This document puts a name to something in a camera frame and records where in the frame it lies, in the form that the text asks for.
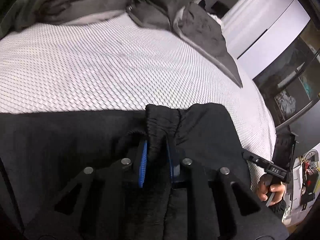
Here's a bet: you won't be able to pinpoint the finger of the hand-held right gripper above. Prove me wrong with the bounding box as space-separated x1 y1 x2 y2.
241 150 288 178

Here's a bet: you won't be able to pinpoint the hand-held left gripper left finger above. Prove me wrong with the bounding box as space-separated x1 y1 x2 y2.
25 140 148 240

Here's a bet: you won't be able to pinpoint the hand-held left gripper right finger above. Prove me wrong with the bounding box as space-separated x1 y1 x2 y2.
166 136 288 240

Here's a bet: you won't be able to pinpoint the black pants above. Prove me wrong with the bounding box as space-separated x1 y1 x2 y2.
0 102 253 240

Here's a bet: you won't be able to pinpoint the person's right forearm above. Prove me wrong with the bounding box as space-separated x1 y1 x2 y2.
269 198 287 225

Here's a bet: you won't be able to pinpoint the person's right hand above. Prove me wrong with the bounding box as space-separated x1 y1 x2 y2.
257 174 286 207

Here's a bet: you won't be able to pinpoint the glass-door cabinet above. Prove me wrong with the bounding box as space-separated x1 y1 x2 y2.
252 22 320 137

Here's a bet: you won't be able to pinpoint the bed with honeycomb-pattern mattress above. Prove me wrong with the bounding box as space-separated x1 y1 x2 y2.
0 12 277 180

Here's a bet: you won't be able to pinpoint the white wardrobe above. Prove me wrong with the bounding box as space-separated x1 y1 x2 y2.
221 0 311 79

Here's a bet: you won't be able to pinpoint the black monitor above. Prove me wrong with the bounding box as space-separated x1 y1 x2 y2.
211 0 229 13

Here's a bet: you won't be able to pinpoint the grey duvet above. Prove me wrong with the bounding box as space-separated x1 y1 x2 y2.
0 0 243 88

